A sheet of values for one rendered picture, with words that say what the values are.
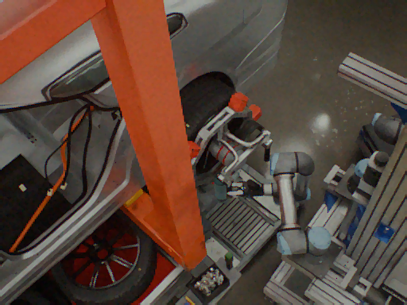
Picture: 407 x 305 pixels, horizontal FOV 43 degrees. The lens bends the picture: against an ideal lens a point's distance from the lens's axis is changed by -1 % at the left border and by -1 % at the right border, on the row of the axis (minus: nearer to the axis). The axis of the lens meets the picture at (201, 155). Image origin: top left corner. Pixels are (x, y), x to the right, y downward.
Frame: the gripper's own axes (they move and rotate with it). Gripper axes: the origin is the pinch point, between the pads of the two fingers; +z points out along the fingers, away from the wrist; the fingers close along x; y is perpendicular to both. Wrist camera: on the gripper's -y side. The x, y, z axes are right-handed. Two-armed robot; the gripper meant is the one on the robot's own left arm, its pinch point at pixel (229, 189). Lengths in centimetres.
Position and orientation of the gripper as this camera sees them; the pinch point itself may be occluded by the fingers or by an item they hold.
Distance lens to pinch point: 307.0
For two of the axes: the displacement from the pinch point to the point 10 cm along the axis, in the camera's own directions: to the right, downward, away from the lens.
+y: 0.7, 5.2, 8.5
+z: -10.0, 0.5, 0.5
